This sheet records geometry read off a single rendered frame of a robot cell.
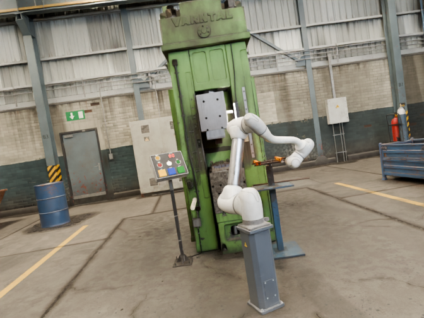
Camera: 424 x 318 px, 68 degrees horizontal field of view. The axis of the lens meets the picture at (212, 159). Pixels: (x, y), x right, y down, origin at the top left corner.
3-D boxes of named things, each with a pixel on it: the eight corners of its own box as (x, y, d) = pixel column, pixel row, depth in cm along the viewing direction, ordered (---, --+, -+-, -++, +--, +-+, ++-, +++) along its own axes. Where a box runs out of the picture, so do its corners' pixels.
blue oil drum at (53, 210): (64, 224, 645) (57, 182, 640) (35, 229, 640) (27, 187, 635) (74, 218, 703) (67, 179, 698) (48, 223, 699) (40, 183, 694)
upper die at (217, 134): (225, 137, 339) (224, 128, 338) (207, 139, 339) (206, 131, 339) (224, 137, 381) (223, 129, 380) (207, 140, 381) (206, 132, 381)
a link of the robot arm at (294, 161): (291, 170, 275) (301, 158, 275) (296, 171, 260) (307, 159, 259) (282, 162, 275) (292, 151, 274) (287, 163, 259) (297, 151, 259)
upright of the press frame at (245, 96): (276, 241, 360) (247, 39, 347) (254, 244, 360) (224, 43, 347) (269, 230, 404) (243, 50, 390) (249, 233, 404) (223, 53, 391)
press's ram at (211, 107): (236, 126, 338) (231, 89, 336) (201, 132, 339) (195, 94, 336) (233, 128, 380) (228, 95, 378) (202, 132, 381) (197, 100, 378)
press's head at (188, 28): (250, 37, 341) (242, -18, 337) (161, 51, 342) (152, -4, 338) (245, 52, 400) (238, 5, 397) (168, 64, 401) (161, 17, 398)
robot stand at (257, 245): (284, 305, 226) (273, 224, 222) (262, 315, 218) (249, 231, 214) (269, 294, 244) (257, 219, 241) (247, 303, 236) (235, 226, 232)
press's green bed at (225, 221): (255, 250, 340) (249, 208, 338) (222, 255, 341) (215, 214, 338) (250, 235, 396) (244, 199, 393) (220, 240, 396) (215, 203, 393)
